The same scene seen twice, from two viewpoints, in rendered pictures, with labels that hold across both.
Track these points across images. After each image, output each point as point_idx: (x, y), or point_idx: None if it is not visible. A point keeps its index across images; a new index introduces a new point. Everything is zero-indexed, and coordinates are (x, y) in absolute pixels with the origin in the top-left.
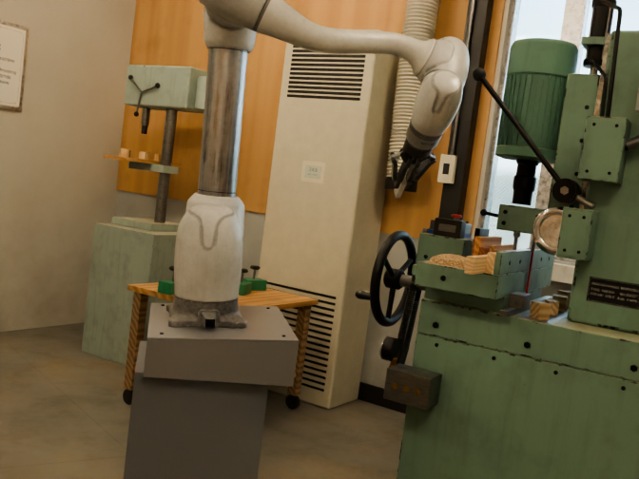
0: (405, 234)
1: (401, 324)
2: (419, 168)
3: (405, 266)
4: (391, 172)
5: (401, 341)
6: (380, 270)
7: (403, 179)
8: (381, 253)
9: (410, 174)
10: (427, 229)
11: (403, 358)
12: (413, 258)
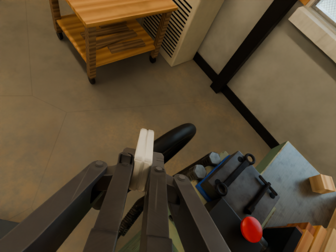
0: (171, 146)
1: (142, 200)
2: (186, 228)
3: (171, 148)
4: (85, 169)
5: (139, 206)
6: (100, 205)
7: (141, 174)
8: (104, 192)
9: (142, 223)
10: (198, 178)
11: (137, 215)
12: (189, 136)
